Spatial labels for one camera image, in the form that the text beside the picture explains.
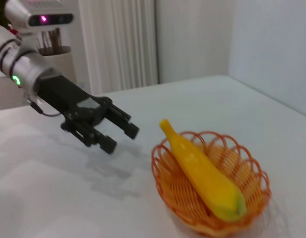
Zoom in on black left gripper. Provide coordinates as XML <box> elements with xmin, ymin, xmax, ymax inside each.
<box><xmin>36</xmin><ymin>73</ymin><xmax>140</xmax><ymax>155</ymax></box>

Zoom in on yellow banana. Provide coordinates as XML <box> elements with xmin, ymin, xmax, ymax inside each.
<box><xmin>159</xmin><ymin>119</ymin><xmax>247</xmax><ymax>223</ymax></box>

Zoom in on orange woven plastic basket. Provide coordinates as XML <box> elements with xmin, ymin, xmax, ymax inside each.
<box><xmin>151</xmin><ymin>130</ymin><xmax>271</xmax><ymax>236</ymax></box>

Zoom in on white pleated curtain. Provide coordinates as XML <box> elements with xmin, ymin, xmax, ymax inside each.
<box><xmin>78</xmin><ymin>0</ymin><xmax>159</xmax><ymax>95</ymax></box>

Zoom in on white round planter pot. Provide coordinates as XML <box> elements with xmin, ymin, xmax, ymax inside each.
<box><xmin>37</xmin><ymin>46</ymin><xmax>78</xmax><ymax>96</ymax></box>

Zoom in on brown plant stems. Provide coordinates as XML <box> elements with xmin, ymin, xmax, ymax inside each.
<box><xmin>40</xmin><ymin>27</ymin><xmax>63</xmax><ymax>55</ymax></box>

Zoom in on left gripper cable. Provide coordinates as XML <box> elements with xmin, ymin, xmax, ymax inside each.
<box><xmin>27</xmin><ymin>99</ymin><xmax>63</xmax><ymax>117</ymax></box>

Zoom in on silver depth camera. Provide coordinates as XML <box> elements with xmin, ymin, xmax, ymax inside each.
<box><xmin>5</xmin><ymin>0</ymin><xmax>74</xmax><ymax>34</ymax></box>

